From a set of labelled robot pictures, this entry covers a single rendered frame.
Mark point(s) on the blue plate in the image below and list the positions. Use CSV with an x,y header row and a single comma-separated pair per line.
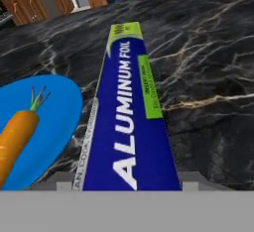
x,y
56,117

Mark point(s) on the blue aluminum foil box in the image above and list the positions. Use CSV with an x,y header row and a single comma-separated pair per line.
x,y
130,123

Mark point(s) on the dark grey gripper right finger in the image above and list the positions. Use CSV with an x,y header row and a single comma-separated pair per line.
x,y
195,180

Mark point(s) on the orange carrot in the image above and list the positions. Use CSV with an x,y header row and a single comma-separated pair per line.
x,y
15,137

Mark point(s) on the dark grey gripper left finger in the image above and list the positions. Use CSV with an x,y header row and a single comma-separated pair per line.
x,y
59,180

